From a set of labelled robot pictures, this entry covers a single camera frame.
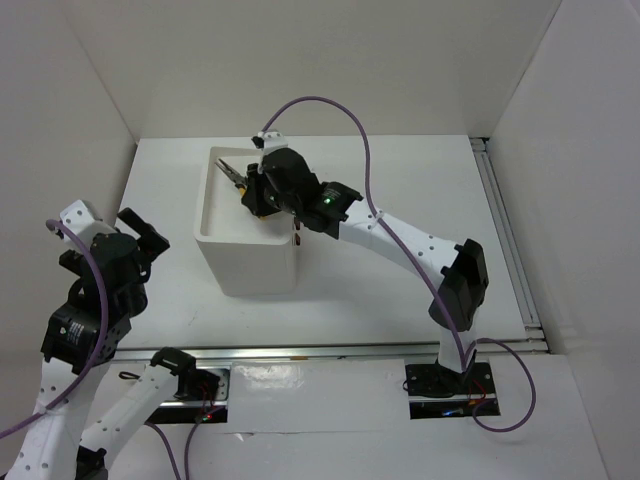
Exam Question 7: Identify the yellow black needle-nose pliers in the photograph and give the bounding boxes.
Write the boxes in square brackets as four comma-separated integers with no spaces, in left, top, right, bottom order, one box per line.
[216,158,278,218]

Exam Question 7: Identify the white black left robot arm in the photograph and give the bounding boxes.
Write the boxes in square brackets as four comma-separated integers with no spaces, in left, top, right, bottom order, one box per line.
[1,201,198,479]

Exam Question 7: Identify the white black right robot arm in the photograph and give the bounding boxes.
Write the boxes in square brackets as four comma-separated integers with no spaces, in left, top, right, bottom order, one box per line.
[227,148,489,392]

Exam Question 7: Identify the white drawer cabinet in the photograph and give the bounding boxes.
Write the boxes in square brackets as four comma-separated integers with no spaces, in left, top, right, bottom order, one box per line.
[194,146,297,297]

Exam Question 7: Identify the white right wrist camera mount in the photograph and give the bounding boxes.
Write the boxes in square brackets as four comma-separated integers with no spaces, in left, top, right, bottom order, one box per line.
[251,130,289,172]

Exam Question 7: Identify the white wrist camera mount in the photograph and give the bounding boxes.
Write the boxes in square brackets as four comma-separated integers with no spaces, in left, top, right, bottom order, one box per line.
[45,200,116,255]
[251,130,289,172]

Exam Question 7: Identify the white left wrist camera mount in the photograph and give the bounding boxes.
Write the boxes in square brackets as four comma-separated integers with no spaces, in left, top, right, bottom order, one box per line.
[45,200,116,255]

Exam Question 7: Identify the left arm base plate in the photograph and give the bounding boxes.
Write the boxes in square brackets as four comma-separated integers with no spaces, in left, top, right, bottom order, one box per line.
[148,367,230,425]

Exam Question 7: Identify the aluminium front rail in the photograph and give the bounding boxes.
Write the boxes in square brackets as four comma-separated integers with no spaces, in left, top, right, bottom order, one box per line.
[112,340,446,365]

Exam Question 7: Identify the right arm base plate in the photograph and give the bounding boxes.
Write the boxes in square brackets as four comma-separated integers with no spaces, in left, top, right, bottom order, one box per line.
[402,362,500,420]

